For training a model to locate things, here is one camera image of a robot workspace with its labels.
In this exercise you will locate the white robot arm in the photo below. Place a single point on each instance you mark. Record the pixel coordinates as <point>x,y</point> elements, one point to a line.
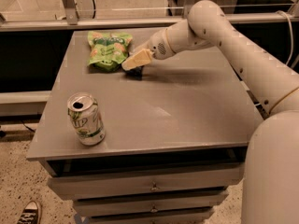
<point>271,178</point>

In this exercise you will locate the grey metal railing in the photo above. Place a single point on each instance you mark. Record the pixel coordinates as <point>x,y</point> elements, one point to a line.
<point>46,15</point>

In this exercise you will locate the grey drawer cabinet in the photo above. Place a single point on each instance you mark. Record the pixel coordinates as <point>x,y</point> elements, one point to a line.
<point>185,111</point>

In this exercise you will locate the middle grey drawer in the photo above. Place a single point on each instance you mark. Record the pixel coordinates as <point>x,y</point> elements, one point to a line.
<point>150,203</point>

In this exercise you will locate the black white sneaker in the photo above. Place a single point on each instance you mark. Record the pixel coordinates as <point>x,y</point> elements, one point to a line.
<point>31,213</point>

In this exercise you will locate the dark blue rxbar wrapper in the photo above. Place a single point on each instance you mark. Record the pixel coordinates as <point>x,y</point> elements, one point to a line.
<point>135,73</point>

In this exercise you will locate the bottom grey drawer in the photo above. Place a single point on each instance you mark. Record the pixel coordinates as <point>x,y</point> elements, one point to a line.
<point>161,217</point>

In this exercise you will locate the grey drawer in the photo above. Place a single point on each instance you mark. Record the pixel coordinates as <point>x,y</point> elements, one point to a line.
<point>149,181</point>
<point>161,217</point>
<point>150,203</point>

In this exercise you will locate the green rice chip bag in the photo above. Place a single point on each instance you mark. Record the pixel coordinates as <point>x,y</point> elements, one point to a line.
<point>108,50</point>

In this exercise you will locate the green white soda can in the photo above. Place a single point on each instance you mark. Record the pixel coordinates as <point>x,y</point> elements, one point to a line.
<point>83,111</point>

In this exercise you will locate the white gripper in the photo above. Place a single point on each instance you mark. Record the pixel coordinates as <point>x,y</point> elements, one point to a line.
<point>158,48</point>

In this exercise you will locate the top grey drawer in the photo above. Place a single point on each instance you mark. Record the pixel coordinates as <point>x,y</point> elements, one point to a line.
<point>149,181</point>

